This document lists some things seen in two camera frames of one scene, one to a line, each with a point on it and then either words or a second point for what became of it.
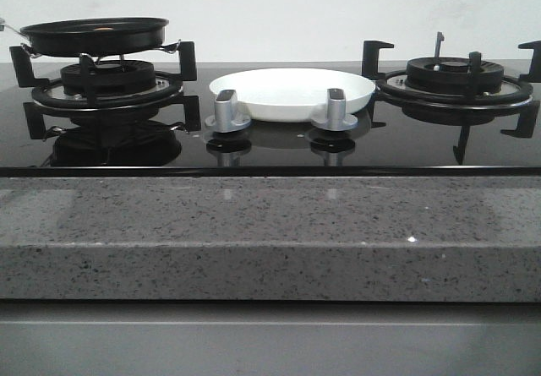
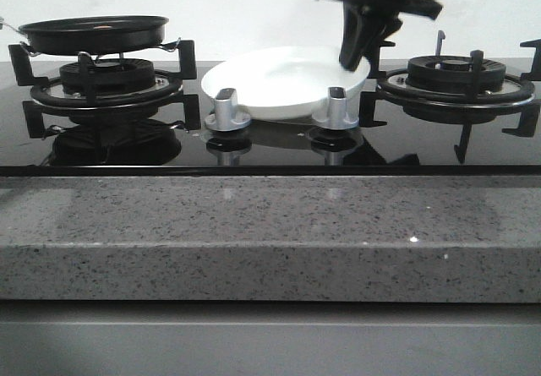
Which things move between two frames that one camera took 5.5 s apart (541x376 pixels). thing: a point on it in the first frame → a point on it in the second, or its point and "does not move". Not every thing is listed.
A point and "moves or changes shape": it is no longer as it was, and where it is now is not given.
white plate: x=289 y=94 moves or changes shape
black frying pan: x=97 y=37 does not move
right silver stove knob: x=336 y=118 does not move
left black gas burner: x=113 y=77 does not move
